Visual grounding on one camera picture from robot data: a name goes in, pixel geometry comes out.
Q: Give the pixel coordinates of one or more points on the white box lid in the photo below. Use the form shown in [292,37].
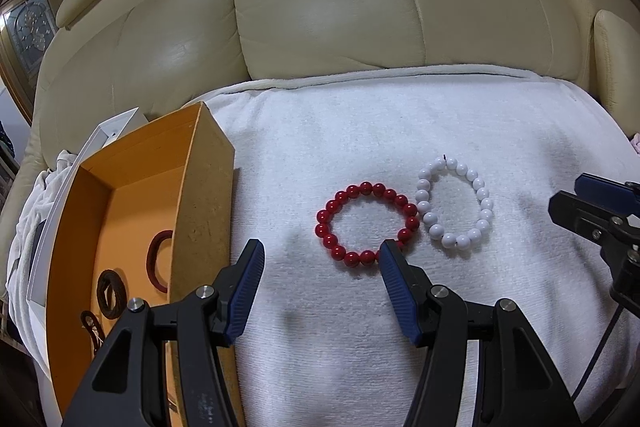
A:
[45,257]

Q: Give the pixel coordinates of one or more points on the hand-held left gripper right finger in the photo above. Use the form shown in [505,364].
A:
[400,292]

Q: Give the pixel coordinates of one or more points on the wooden glass door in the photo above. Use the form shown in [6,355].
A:
[30,27]

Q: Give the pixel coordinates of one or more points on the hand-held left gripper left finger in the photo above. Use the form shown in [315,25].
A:
[245,292]

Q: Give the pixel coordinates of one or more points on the pink cloth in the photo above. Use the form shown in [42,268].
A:
[636,143]

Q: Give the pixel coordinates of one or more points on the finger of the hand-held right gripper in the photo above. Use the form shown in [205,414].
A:
[580,217]
[600,187]

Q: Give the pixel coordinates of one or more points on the white towel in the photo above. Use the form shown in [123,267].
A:
[350,132]

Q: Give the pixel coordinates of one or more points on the orange cardboard box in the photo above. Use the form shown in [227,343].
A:
[200,187]

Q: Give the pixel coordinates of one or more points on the cream leather sofa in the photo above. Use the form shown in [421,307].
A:
[325,7]

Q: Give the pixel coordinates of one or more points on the white cloth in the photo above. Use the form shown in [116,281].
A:
[25,227]

